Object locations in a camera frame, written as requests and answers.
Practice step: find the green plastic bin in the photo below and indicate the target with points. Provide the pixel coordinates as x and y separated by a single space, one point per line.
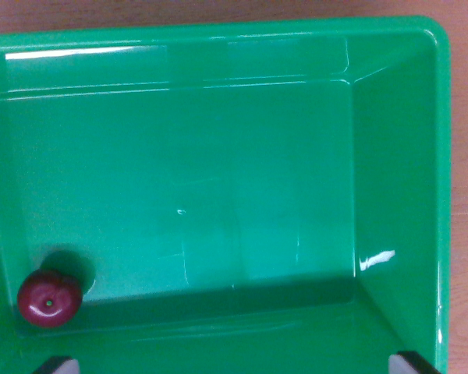
226 187

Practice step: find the dark red toy apple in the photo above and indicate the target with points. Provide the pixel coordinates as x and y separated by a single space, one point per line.
49 298

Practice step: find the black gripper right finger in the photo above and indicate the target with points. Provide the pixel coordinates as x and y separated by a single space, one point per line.
407 364

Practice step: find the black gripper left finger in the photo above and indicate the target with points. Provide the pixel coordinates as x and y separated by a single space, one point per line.
60 366

